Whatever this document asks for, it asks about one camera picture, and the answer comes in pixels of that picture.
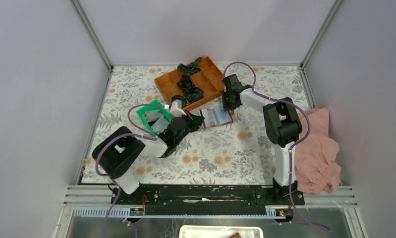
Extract green plastic card box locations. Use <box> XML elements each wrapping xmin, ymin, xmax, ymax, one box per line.
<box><xmin>136</xmin><ymin>99</ymin><xmax>173</xmax><ymax>135</ymax></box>

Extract brown leather card holder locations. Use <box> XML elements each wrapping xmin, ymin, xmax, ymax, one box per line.
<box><xmin>199</xmin><ymin>107</ymin><xmax>233</xmax><ymax>128</ymax></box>

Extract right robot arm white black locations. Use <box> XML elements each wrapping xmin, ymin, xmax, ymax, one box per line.
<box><xmin>221</xmin><ymin>74</ymin><xmax>303</xmax><ymax>204</ymax></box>

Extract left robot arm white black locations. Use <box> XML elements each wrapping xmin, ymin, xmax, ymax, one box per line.
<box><xmin>92</xmin><ymin>100</ymin><xmax>205</xmax><ymax>204</ymax></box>

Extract orange wooden compartment tray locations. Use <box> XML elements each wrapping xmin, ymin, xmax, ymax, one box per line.
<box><xmin>155</xmin><ymin>56</ymin><xmax>225</xmax><ymax>111</ymax></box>

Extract black items in tray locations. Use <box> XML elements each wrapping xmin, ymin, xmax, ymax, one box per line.
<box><xmin>176</xmin><ymin>57</ymin><xmax>204</xmax><ymax>104</ymax></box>

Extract pink crumpled cloth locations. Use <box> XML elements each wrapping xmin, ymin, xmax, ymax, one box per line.
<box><xmin>295</xmin><ymin>107</ymin><xmax>341</xmax><ymax>195</ymax></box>

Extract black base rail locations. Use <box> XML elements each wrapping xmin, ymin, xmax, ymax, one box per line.
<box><xmin>112</xmin><ymin>184</ymin><xmax>305</xmax><ymax>216</ymax></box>

